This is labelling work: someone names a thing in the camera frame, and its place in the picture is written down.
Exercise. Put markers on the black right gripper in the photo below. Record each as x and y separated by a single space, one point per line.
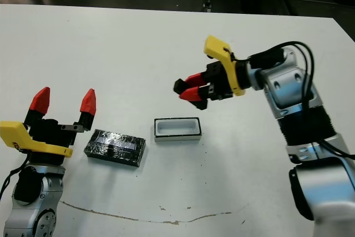
219 81

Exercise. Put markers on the yellow right wrist camera mount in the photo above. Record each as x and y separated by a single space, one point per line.
216 45

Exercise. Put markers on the black camera box lid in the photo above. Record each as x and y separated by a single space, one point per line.
116 148

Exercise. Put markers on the yellow left wrist camera mount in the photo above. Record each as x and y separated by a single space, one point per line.
16 134

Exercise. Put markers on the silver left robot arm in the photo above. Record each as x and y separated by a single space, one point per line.
41 214

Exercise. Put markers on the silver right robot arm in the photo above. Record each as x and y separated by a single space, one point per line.
288 87

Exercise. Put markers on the white-lined camera box base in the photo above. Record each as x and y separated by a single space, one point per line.
177 138

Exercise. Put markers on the yellow wrist camera mount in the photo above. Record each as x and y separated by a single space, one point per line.
16 134
216 45

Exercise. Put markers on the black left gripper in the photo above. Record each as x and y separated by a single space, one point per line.
52 133

